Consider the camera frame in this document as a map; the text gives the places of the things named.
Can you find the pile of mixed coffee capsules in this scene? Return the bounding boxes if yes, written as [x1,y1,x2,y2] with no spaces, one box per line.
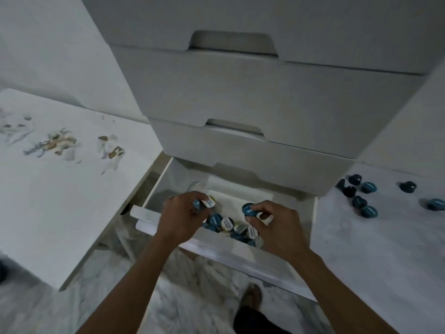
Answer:
[203,213,260,247]

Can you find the person's left hand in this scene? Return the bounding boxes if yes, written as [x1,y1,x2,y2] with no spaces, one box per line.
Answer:
[156,191,213,246]

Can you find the white inner drawer box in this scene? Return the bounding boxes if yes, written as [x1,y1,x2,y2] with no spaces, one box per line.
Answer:
[189,174,279,248]

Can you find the white drawer front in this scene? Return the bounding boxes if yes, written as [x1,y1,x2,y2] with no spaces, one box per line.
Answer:
[79,0,445,76]
[111,45,425,160]
[149,117,359,197]

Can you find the person's left forearm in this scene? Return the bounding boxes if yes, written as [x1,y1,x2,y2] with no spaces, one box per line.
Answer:
[75,234,185,334]

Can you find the torn wrapper scraps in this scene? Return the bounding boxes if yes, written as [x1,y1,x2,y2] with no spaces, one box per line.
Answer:
[97,134,126,175]
[22,128,82,164]
[0,108,36,146]

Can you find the person's right forearm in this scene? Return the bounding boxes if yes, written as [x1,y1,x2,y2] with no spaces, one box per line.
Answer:
[277,247,401,334]

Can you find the cluster of dark blue capsules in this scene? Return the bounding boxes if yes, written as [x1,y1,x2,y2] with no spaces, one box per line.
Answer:
[335,174,379,219]

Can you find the person's foot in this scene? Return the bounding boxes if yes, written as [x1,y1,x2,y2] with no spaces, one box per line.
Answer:
[240,284,263,312]

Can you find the open white drawer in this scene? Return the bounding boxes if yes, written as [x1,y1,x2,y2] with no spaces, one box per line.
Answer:
[129,156,319,303]

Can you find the person's right hand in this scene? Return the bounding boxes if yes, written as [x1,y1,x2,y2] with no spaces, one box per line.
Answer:
[248,200,312,263]

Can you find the person's dark shorts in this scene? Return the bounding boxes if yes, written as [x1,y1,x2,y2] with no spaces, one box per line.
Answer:
[233,306,292,334]

